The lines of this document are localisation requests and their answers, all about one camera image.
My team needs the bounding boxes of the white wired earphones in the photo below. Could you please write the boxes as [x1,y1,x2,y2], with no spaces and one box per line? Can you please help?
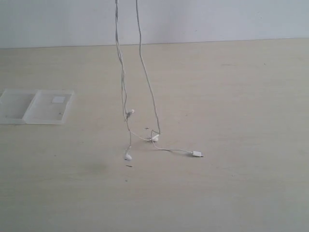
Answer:
[114,0,204,161]

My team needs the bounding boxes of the clear plastic storage case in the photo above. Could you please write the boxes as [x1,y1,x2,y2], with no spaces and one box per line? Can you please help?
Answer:
[0,89,74,125]

